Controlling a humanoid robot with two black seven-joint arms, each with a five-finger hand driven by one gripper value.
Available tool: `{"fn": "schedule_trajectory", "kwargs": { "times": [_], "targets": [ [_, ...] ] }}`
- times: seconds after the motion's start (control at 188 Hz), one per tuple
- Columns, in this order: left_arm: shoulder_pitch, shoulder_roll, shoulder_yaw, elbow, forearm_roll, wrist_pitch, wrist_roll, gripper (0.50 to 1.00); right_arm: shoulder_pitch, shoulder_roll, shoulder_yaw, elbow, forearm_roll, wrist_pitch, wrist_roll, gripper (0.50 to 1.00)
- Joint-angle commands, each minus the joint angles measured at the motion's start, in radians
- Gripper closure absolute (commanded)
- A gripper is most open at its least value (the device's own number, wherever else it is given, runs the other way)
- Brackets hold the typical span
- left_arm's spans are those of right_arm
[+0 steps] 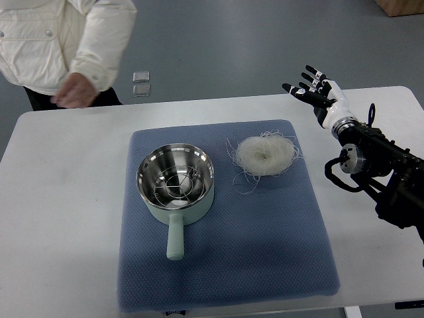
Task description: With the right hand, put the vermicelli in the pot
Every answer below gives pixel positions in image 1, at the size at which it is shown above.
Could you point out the white puffer jacket sleeve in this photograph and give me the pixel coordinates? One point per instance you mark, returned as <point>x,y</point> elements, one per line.
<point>106,33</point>

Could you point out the white vermicelli nest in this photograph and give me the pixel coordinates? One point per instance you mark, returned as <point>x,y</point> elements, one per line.
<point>269,154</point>

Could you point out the white puffer jacket torso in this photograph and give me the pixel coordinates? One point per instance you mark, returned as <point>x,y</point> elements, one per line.
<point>38,41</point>

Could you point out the brown cardboard box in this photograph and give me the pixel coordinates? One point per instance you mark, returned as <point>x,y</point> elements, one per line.
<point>398,8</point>

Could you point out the upper metal floor plate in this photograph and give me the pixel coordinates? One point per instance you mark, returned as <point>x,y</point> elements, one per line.
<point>141,76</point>

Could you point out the person's bare hand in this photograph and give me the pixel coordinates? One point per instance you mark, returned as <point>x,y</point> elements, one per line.
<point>77,92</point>

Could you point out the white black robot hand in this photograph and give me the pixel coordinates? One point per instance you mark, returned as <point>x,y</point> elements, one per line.
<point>327,99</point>

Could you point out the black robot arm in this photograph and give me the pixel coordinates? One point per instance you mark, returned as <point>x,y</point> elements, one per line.
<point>390,175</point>

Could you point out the wire steaming rack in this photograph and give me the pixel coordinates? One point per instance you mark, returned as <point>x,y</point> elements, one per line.
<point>178,186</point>

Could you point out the mint green steel pot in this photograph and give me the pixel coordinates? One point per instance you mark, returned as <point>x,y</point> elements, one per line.
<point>177,154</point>

